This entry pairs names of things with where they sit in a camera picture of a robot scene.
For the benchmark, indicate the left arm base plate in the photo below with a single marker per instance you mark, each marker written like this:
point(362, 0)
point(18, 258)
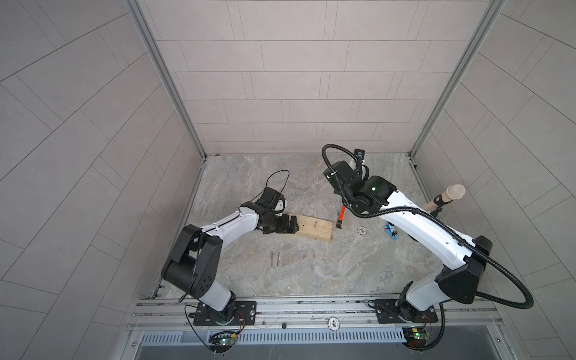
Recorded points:
point(242, 313)

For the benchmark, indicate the red white poker chip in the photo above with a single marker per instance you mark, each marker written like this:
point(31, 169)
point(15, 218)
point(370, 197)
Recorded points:
point(362, 230)

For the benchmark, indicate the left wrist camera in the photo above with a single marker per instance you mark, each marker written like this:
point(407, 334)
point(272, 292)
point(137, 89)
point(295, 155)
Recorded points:
point(272, 200)

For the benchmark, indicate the blue toy car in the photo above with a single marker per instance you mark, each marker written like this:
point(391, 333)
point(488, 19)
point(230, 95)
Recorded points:
point(391, 230)

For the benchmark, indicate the black stand with wooden peg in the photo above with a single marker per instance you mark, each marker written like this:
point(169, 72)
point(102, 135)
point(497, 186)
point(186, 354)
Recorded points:
point(452, 193)

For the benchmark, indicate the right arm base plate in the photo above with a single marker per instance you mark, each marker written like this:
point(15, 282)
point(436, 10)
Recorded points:
point(389, 311)

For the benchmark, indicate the right green circuit board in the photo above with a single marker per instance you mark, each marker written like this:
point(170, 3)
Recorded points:
point(415, 337)

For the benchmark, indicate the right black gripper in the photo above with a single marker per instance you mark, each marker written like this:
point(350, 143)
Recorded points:
point(336, 190)

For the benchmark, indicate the pale wooden block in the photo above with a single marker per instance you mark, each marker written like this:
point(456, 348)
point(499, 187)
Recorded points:
point(307, 228)

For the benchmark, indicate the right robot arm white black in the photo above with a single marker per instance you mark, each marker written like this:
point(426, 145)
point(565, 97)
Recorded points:
point(461, 271)

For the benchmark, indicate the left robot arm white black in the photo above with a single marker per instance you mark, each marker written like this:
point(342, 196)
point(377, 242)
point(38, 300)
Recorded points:
point(192, 264)

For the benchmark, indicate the green circuit board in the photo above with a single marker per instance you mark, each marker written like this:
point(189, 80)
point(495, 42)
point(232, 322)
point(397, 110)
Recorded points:
point(223, 339)
point(415, 337)

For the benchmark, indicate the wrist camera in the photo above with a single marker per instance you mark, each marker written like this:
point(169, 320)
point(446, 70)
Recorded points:
point(272, 200)
point(359, 155)

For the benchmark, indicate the red black claw hammer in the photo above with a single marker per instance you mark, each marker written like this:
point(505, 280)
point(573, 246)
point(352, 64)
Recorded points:
point(340, 218)

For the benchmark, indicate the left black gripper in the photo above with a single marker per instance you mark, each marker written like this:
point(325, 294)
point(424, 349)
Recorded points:
point(283, 228)

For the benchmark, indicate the left green circuit board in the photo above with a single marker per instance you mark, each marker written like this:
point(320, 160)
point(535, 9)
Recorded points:
point(223, 339)

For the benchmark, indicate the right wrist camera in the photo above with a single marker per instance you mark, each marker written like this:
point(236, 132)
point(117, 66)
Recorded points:
point(359, 155)

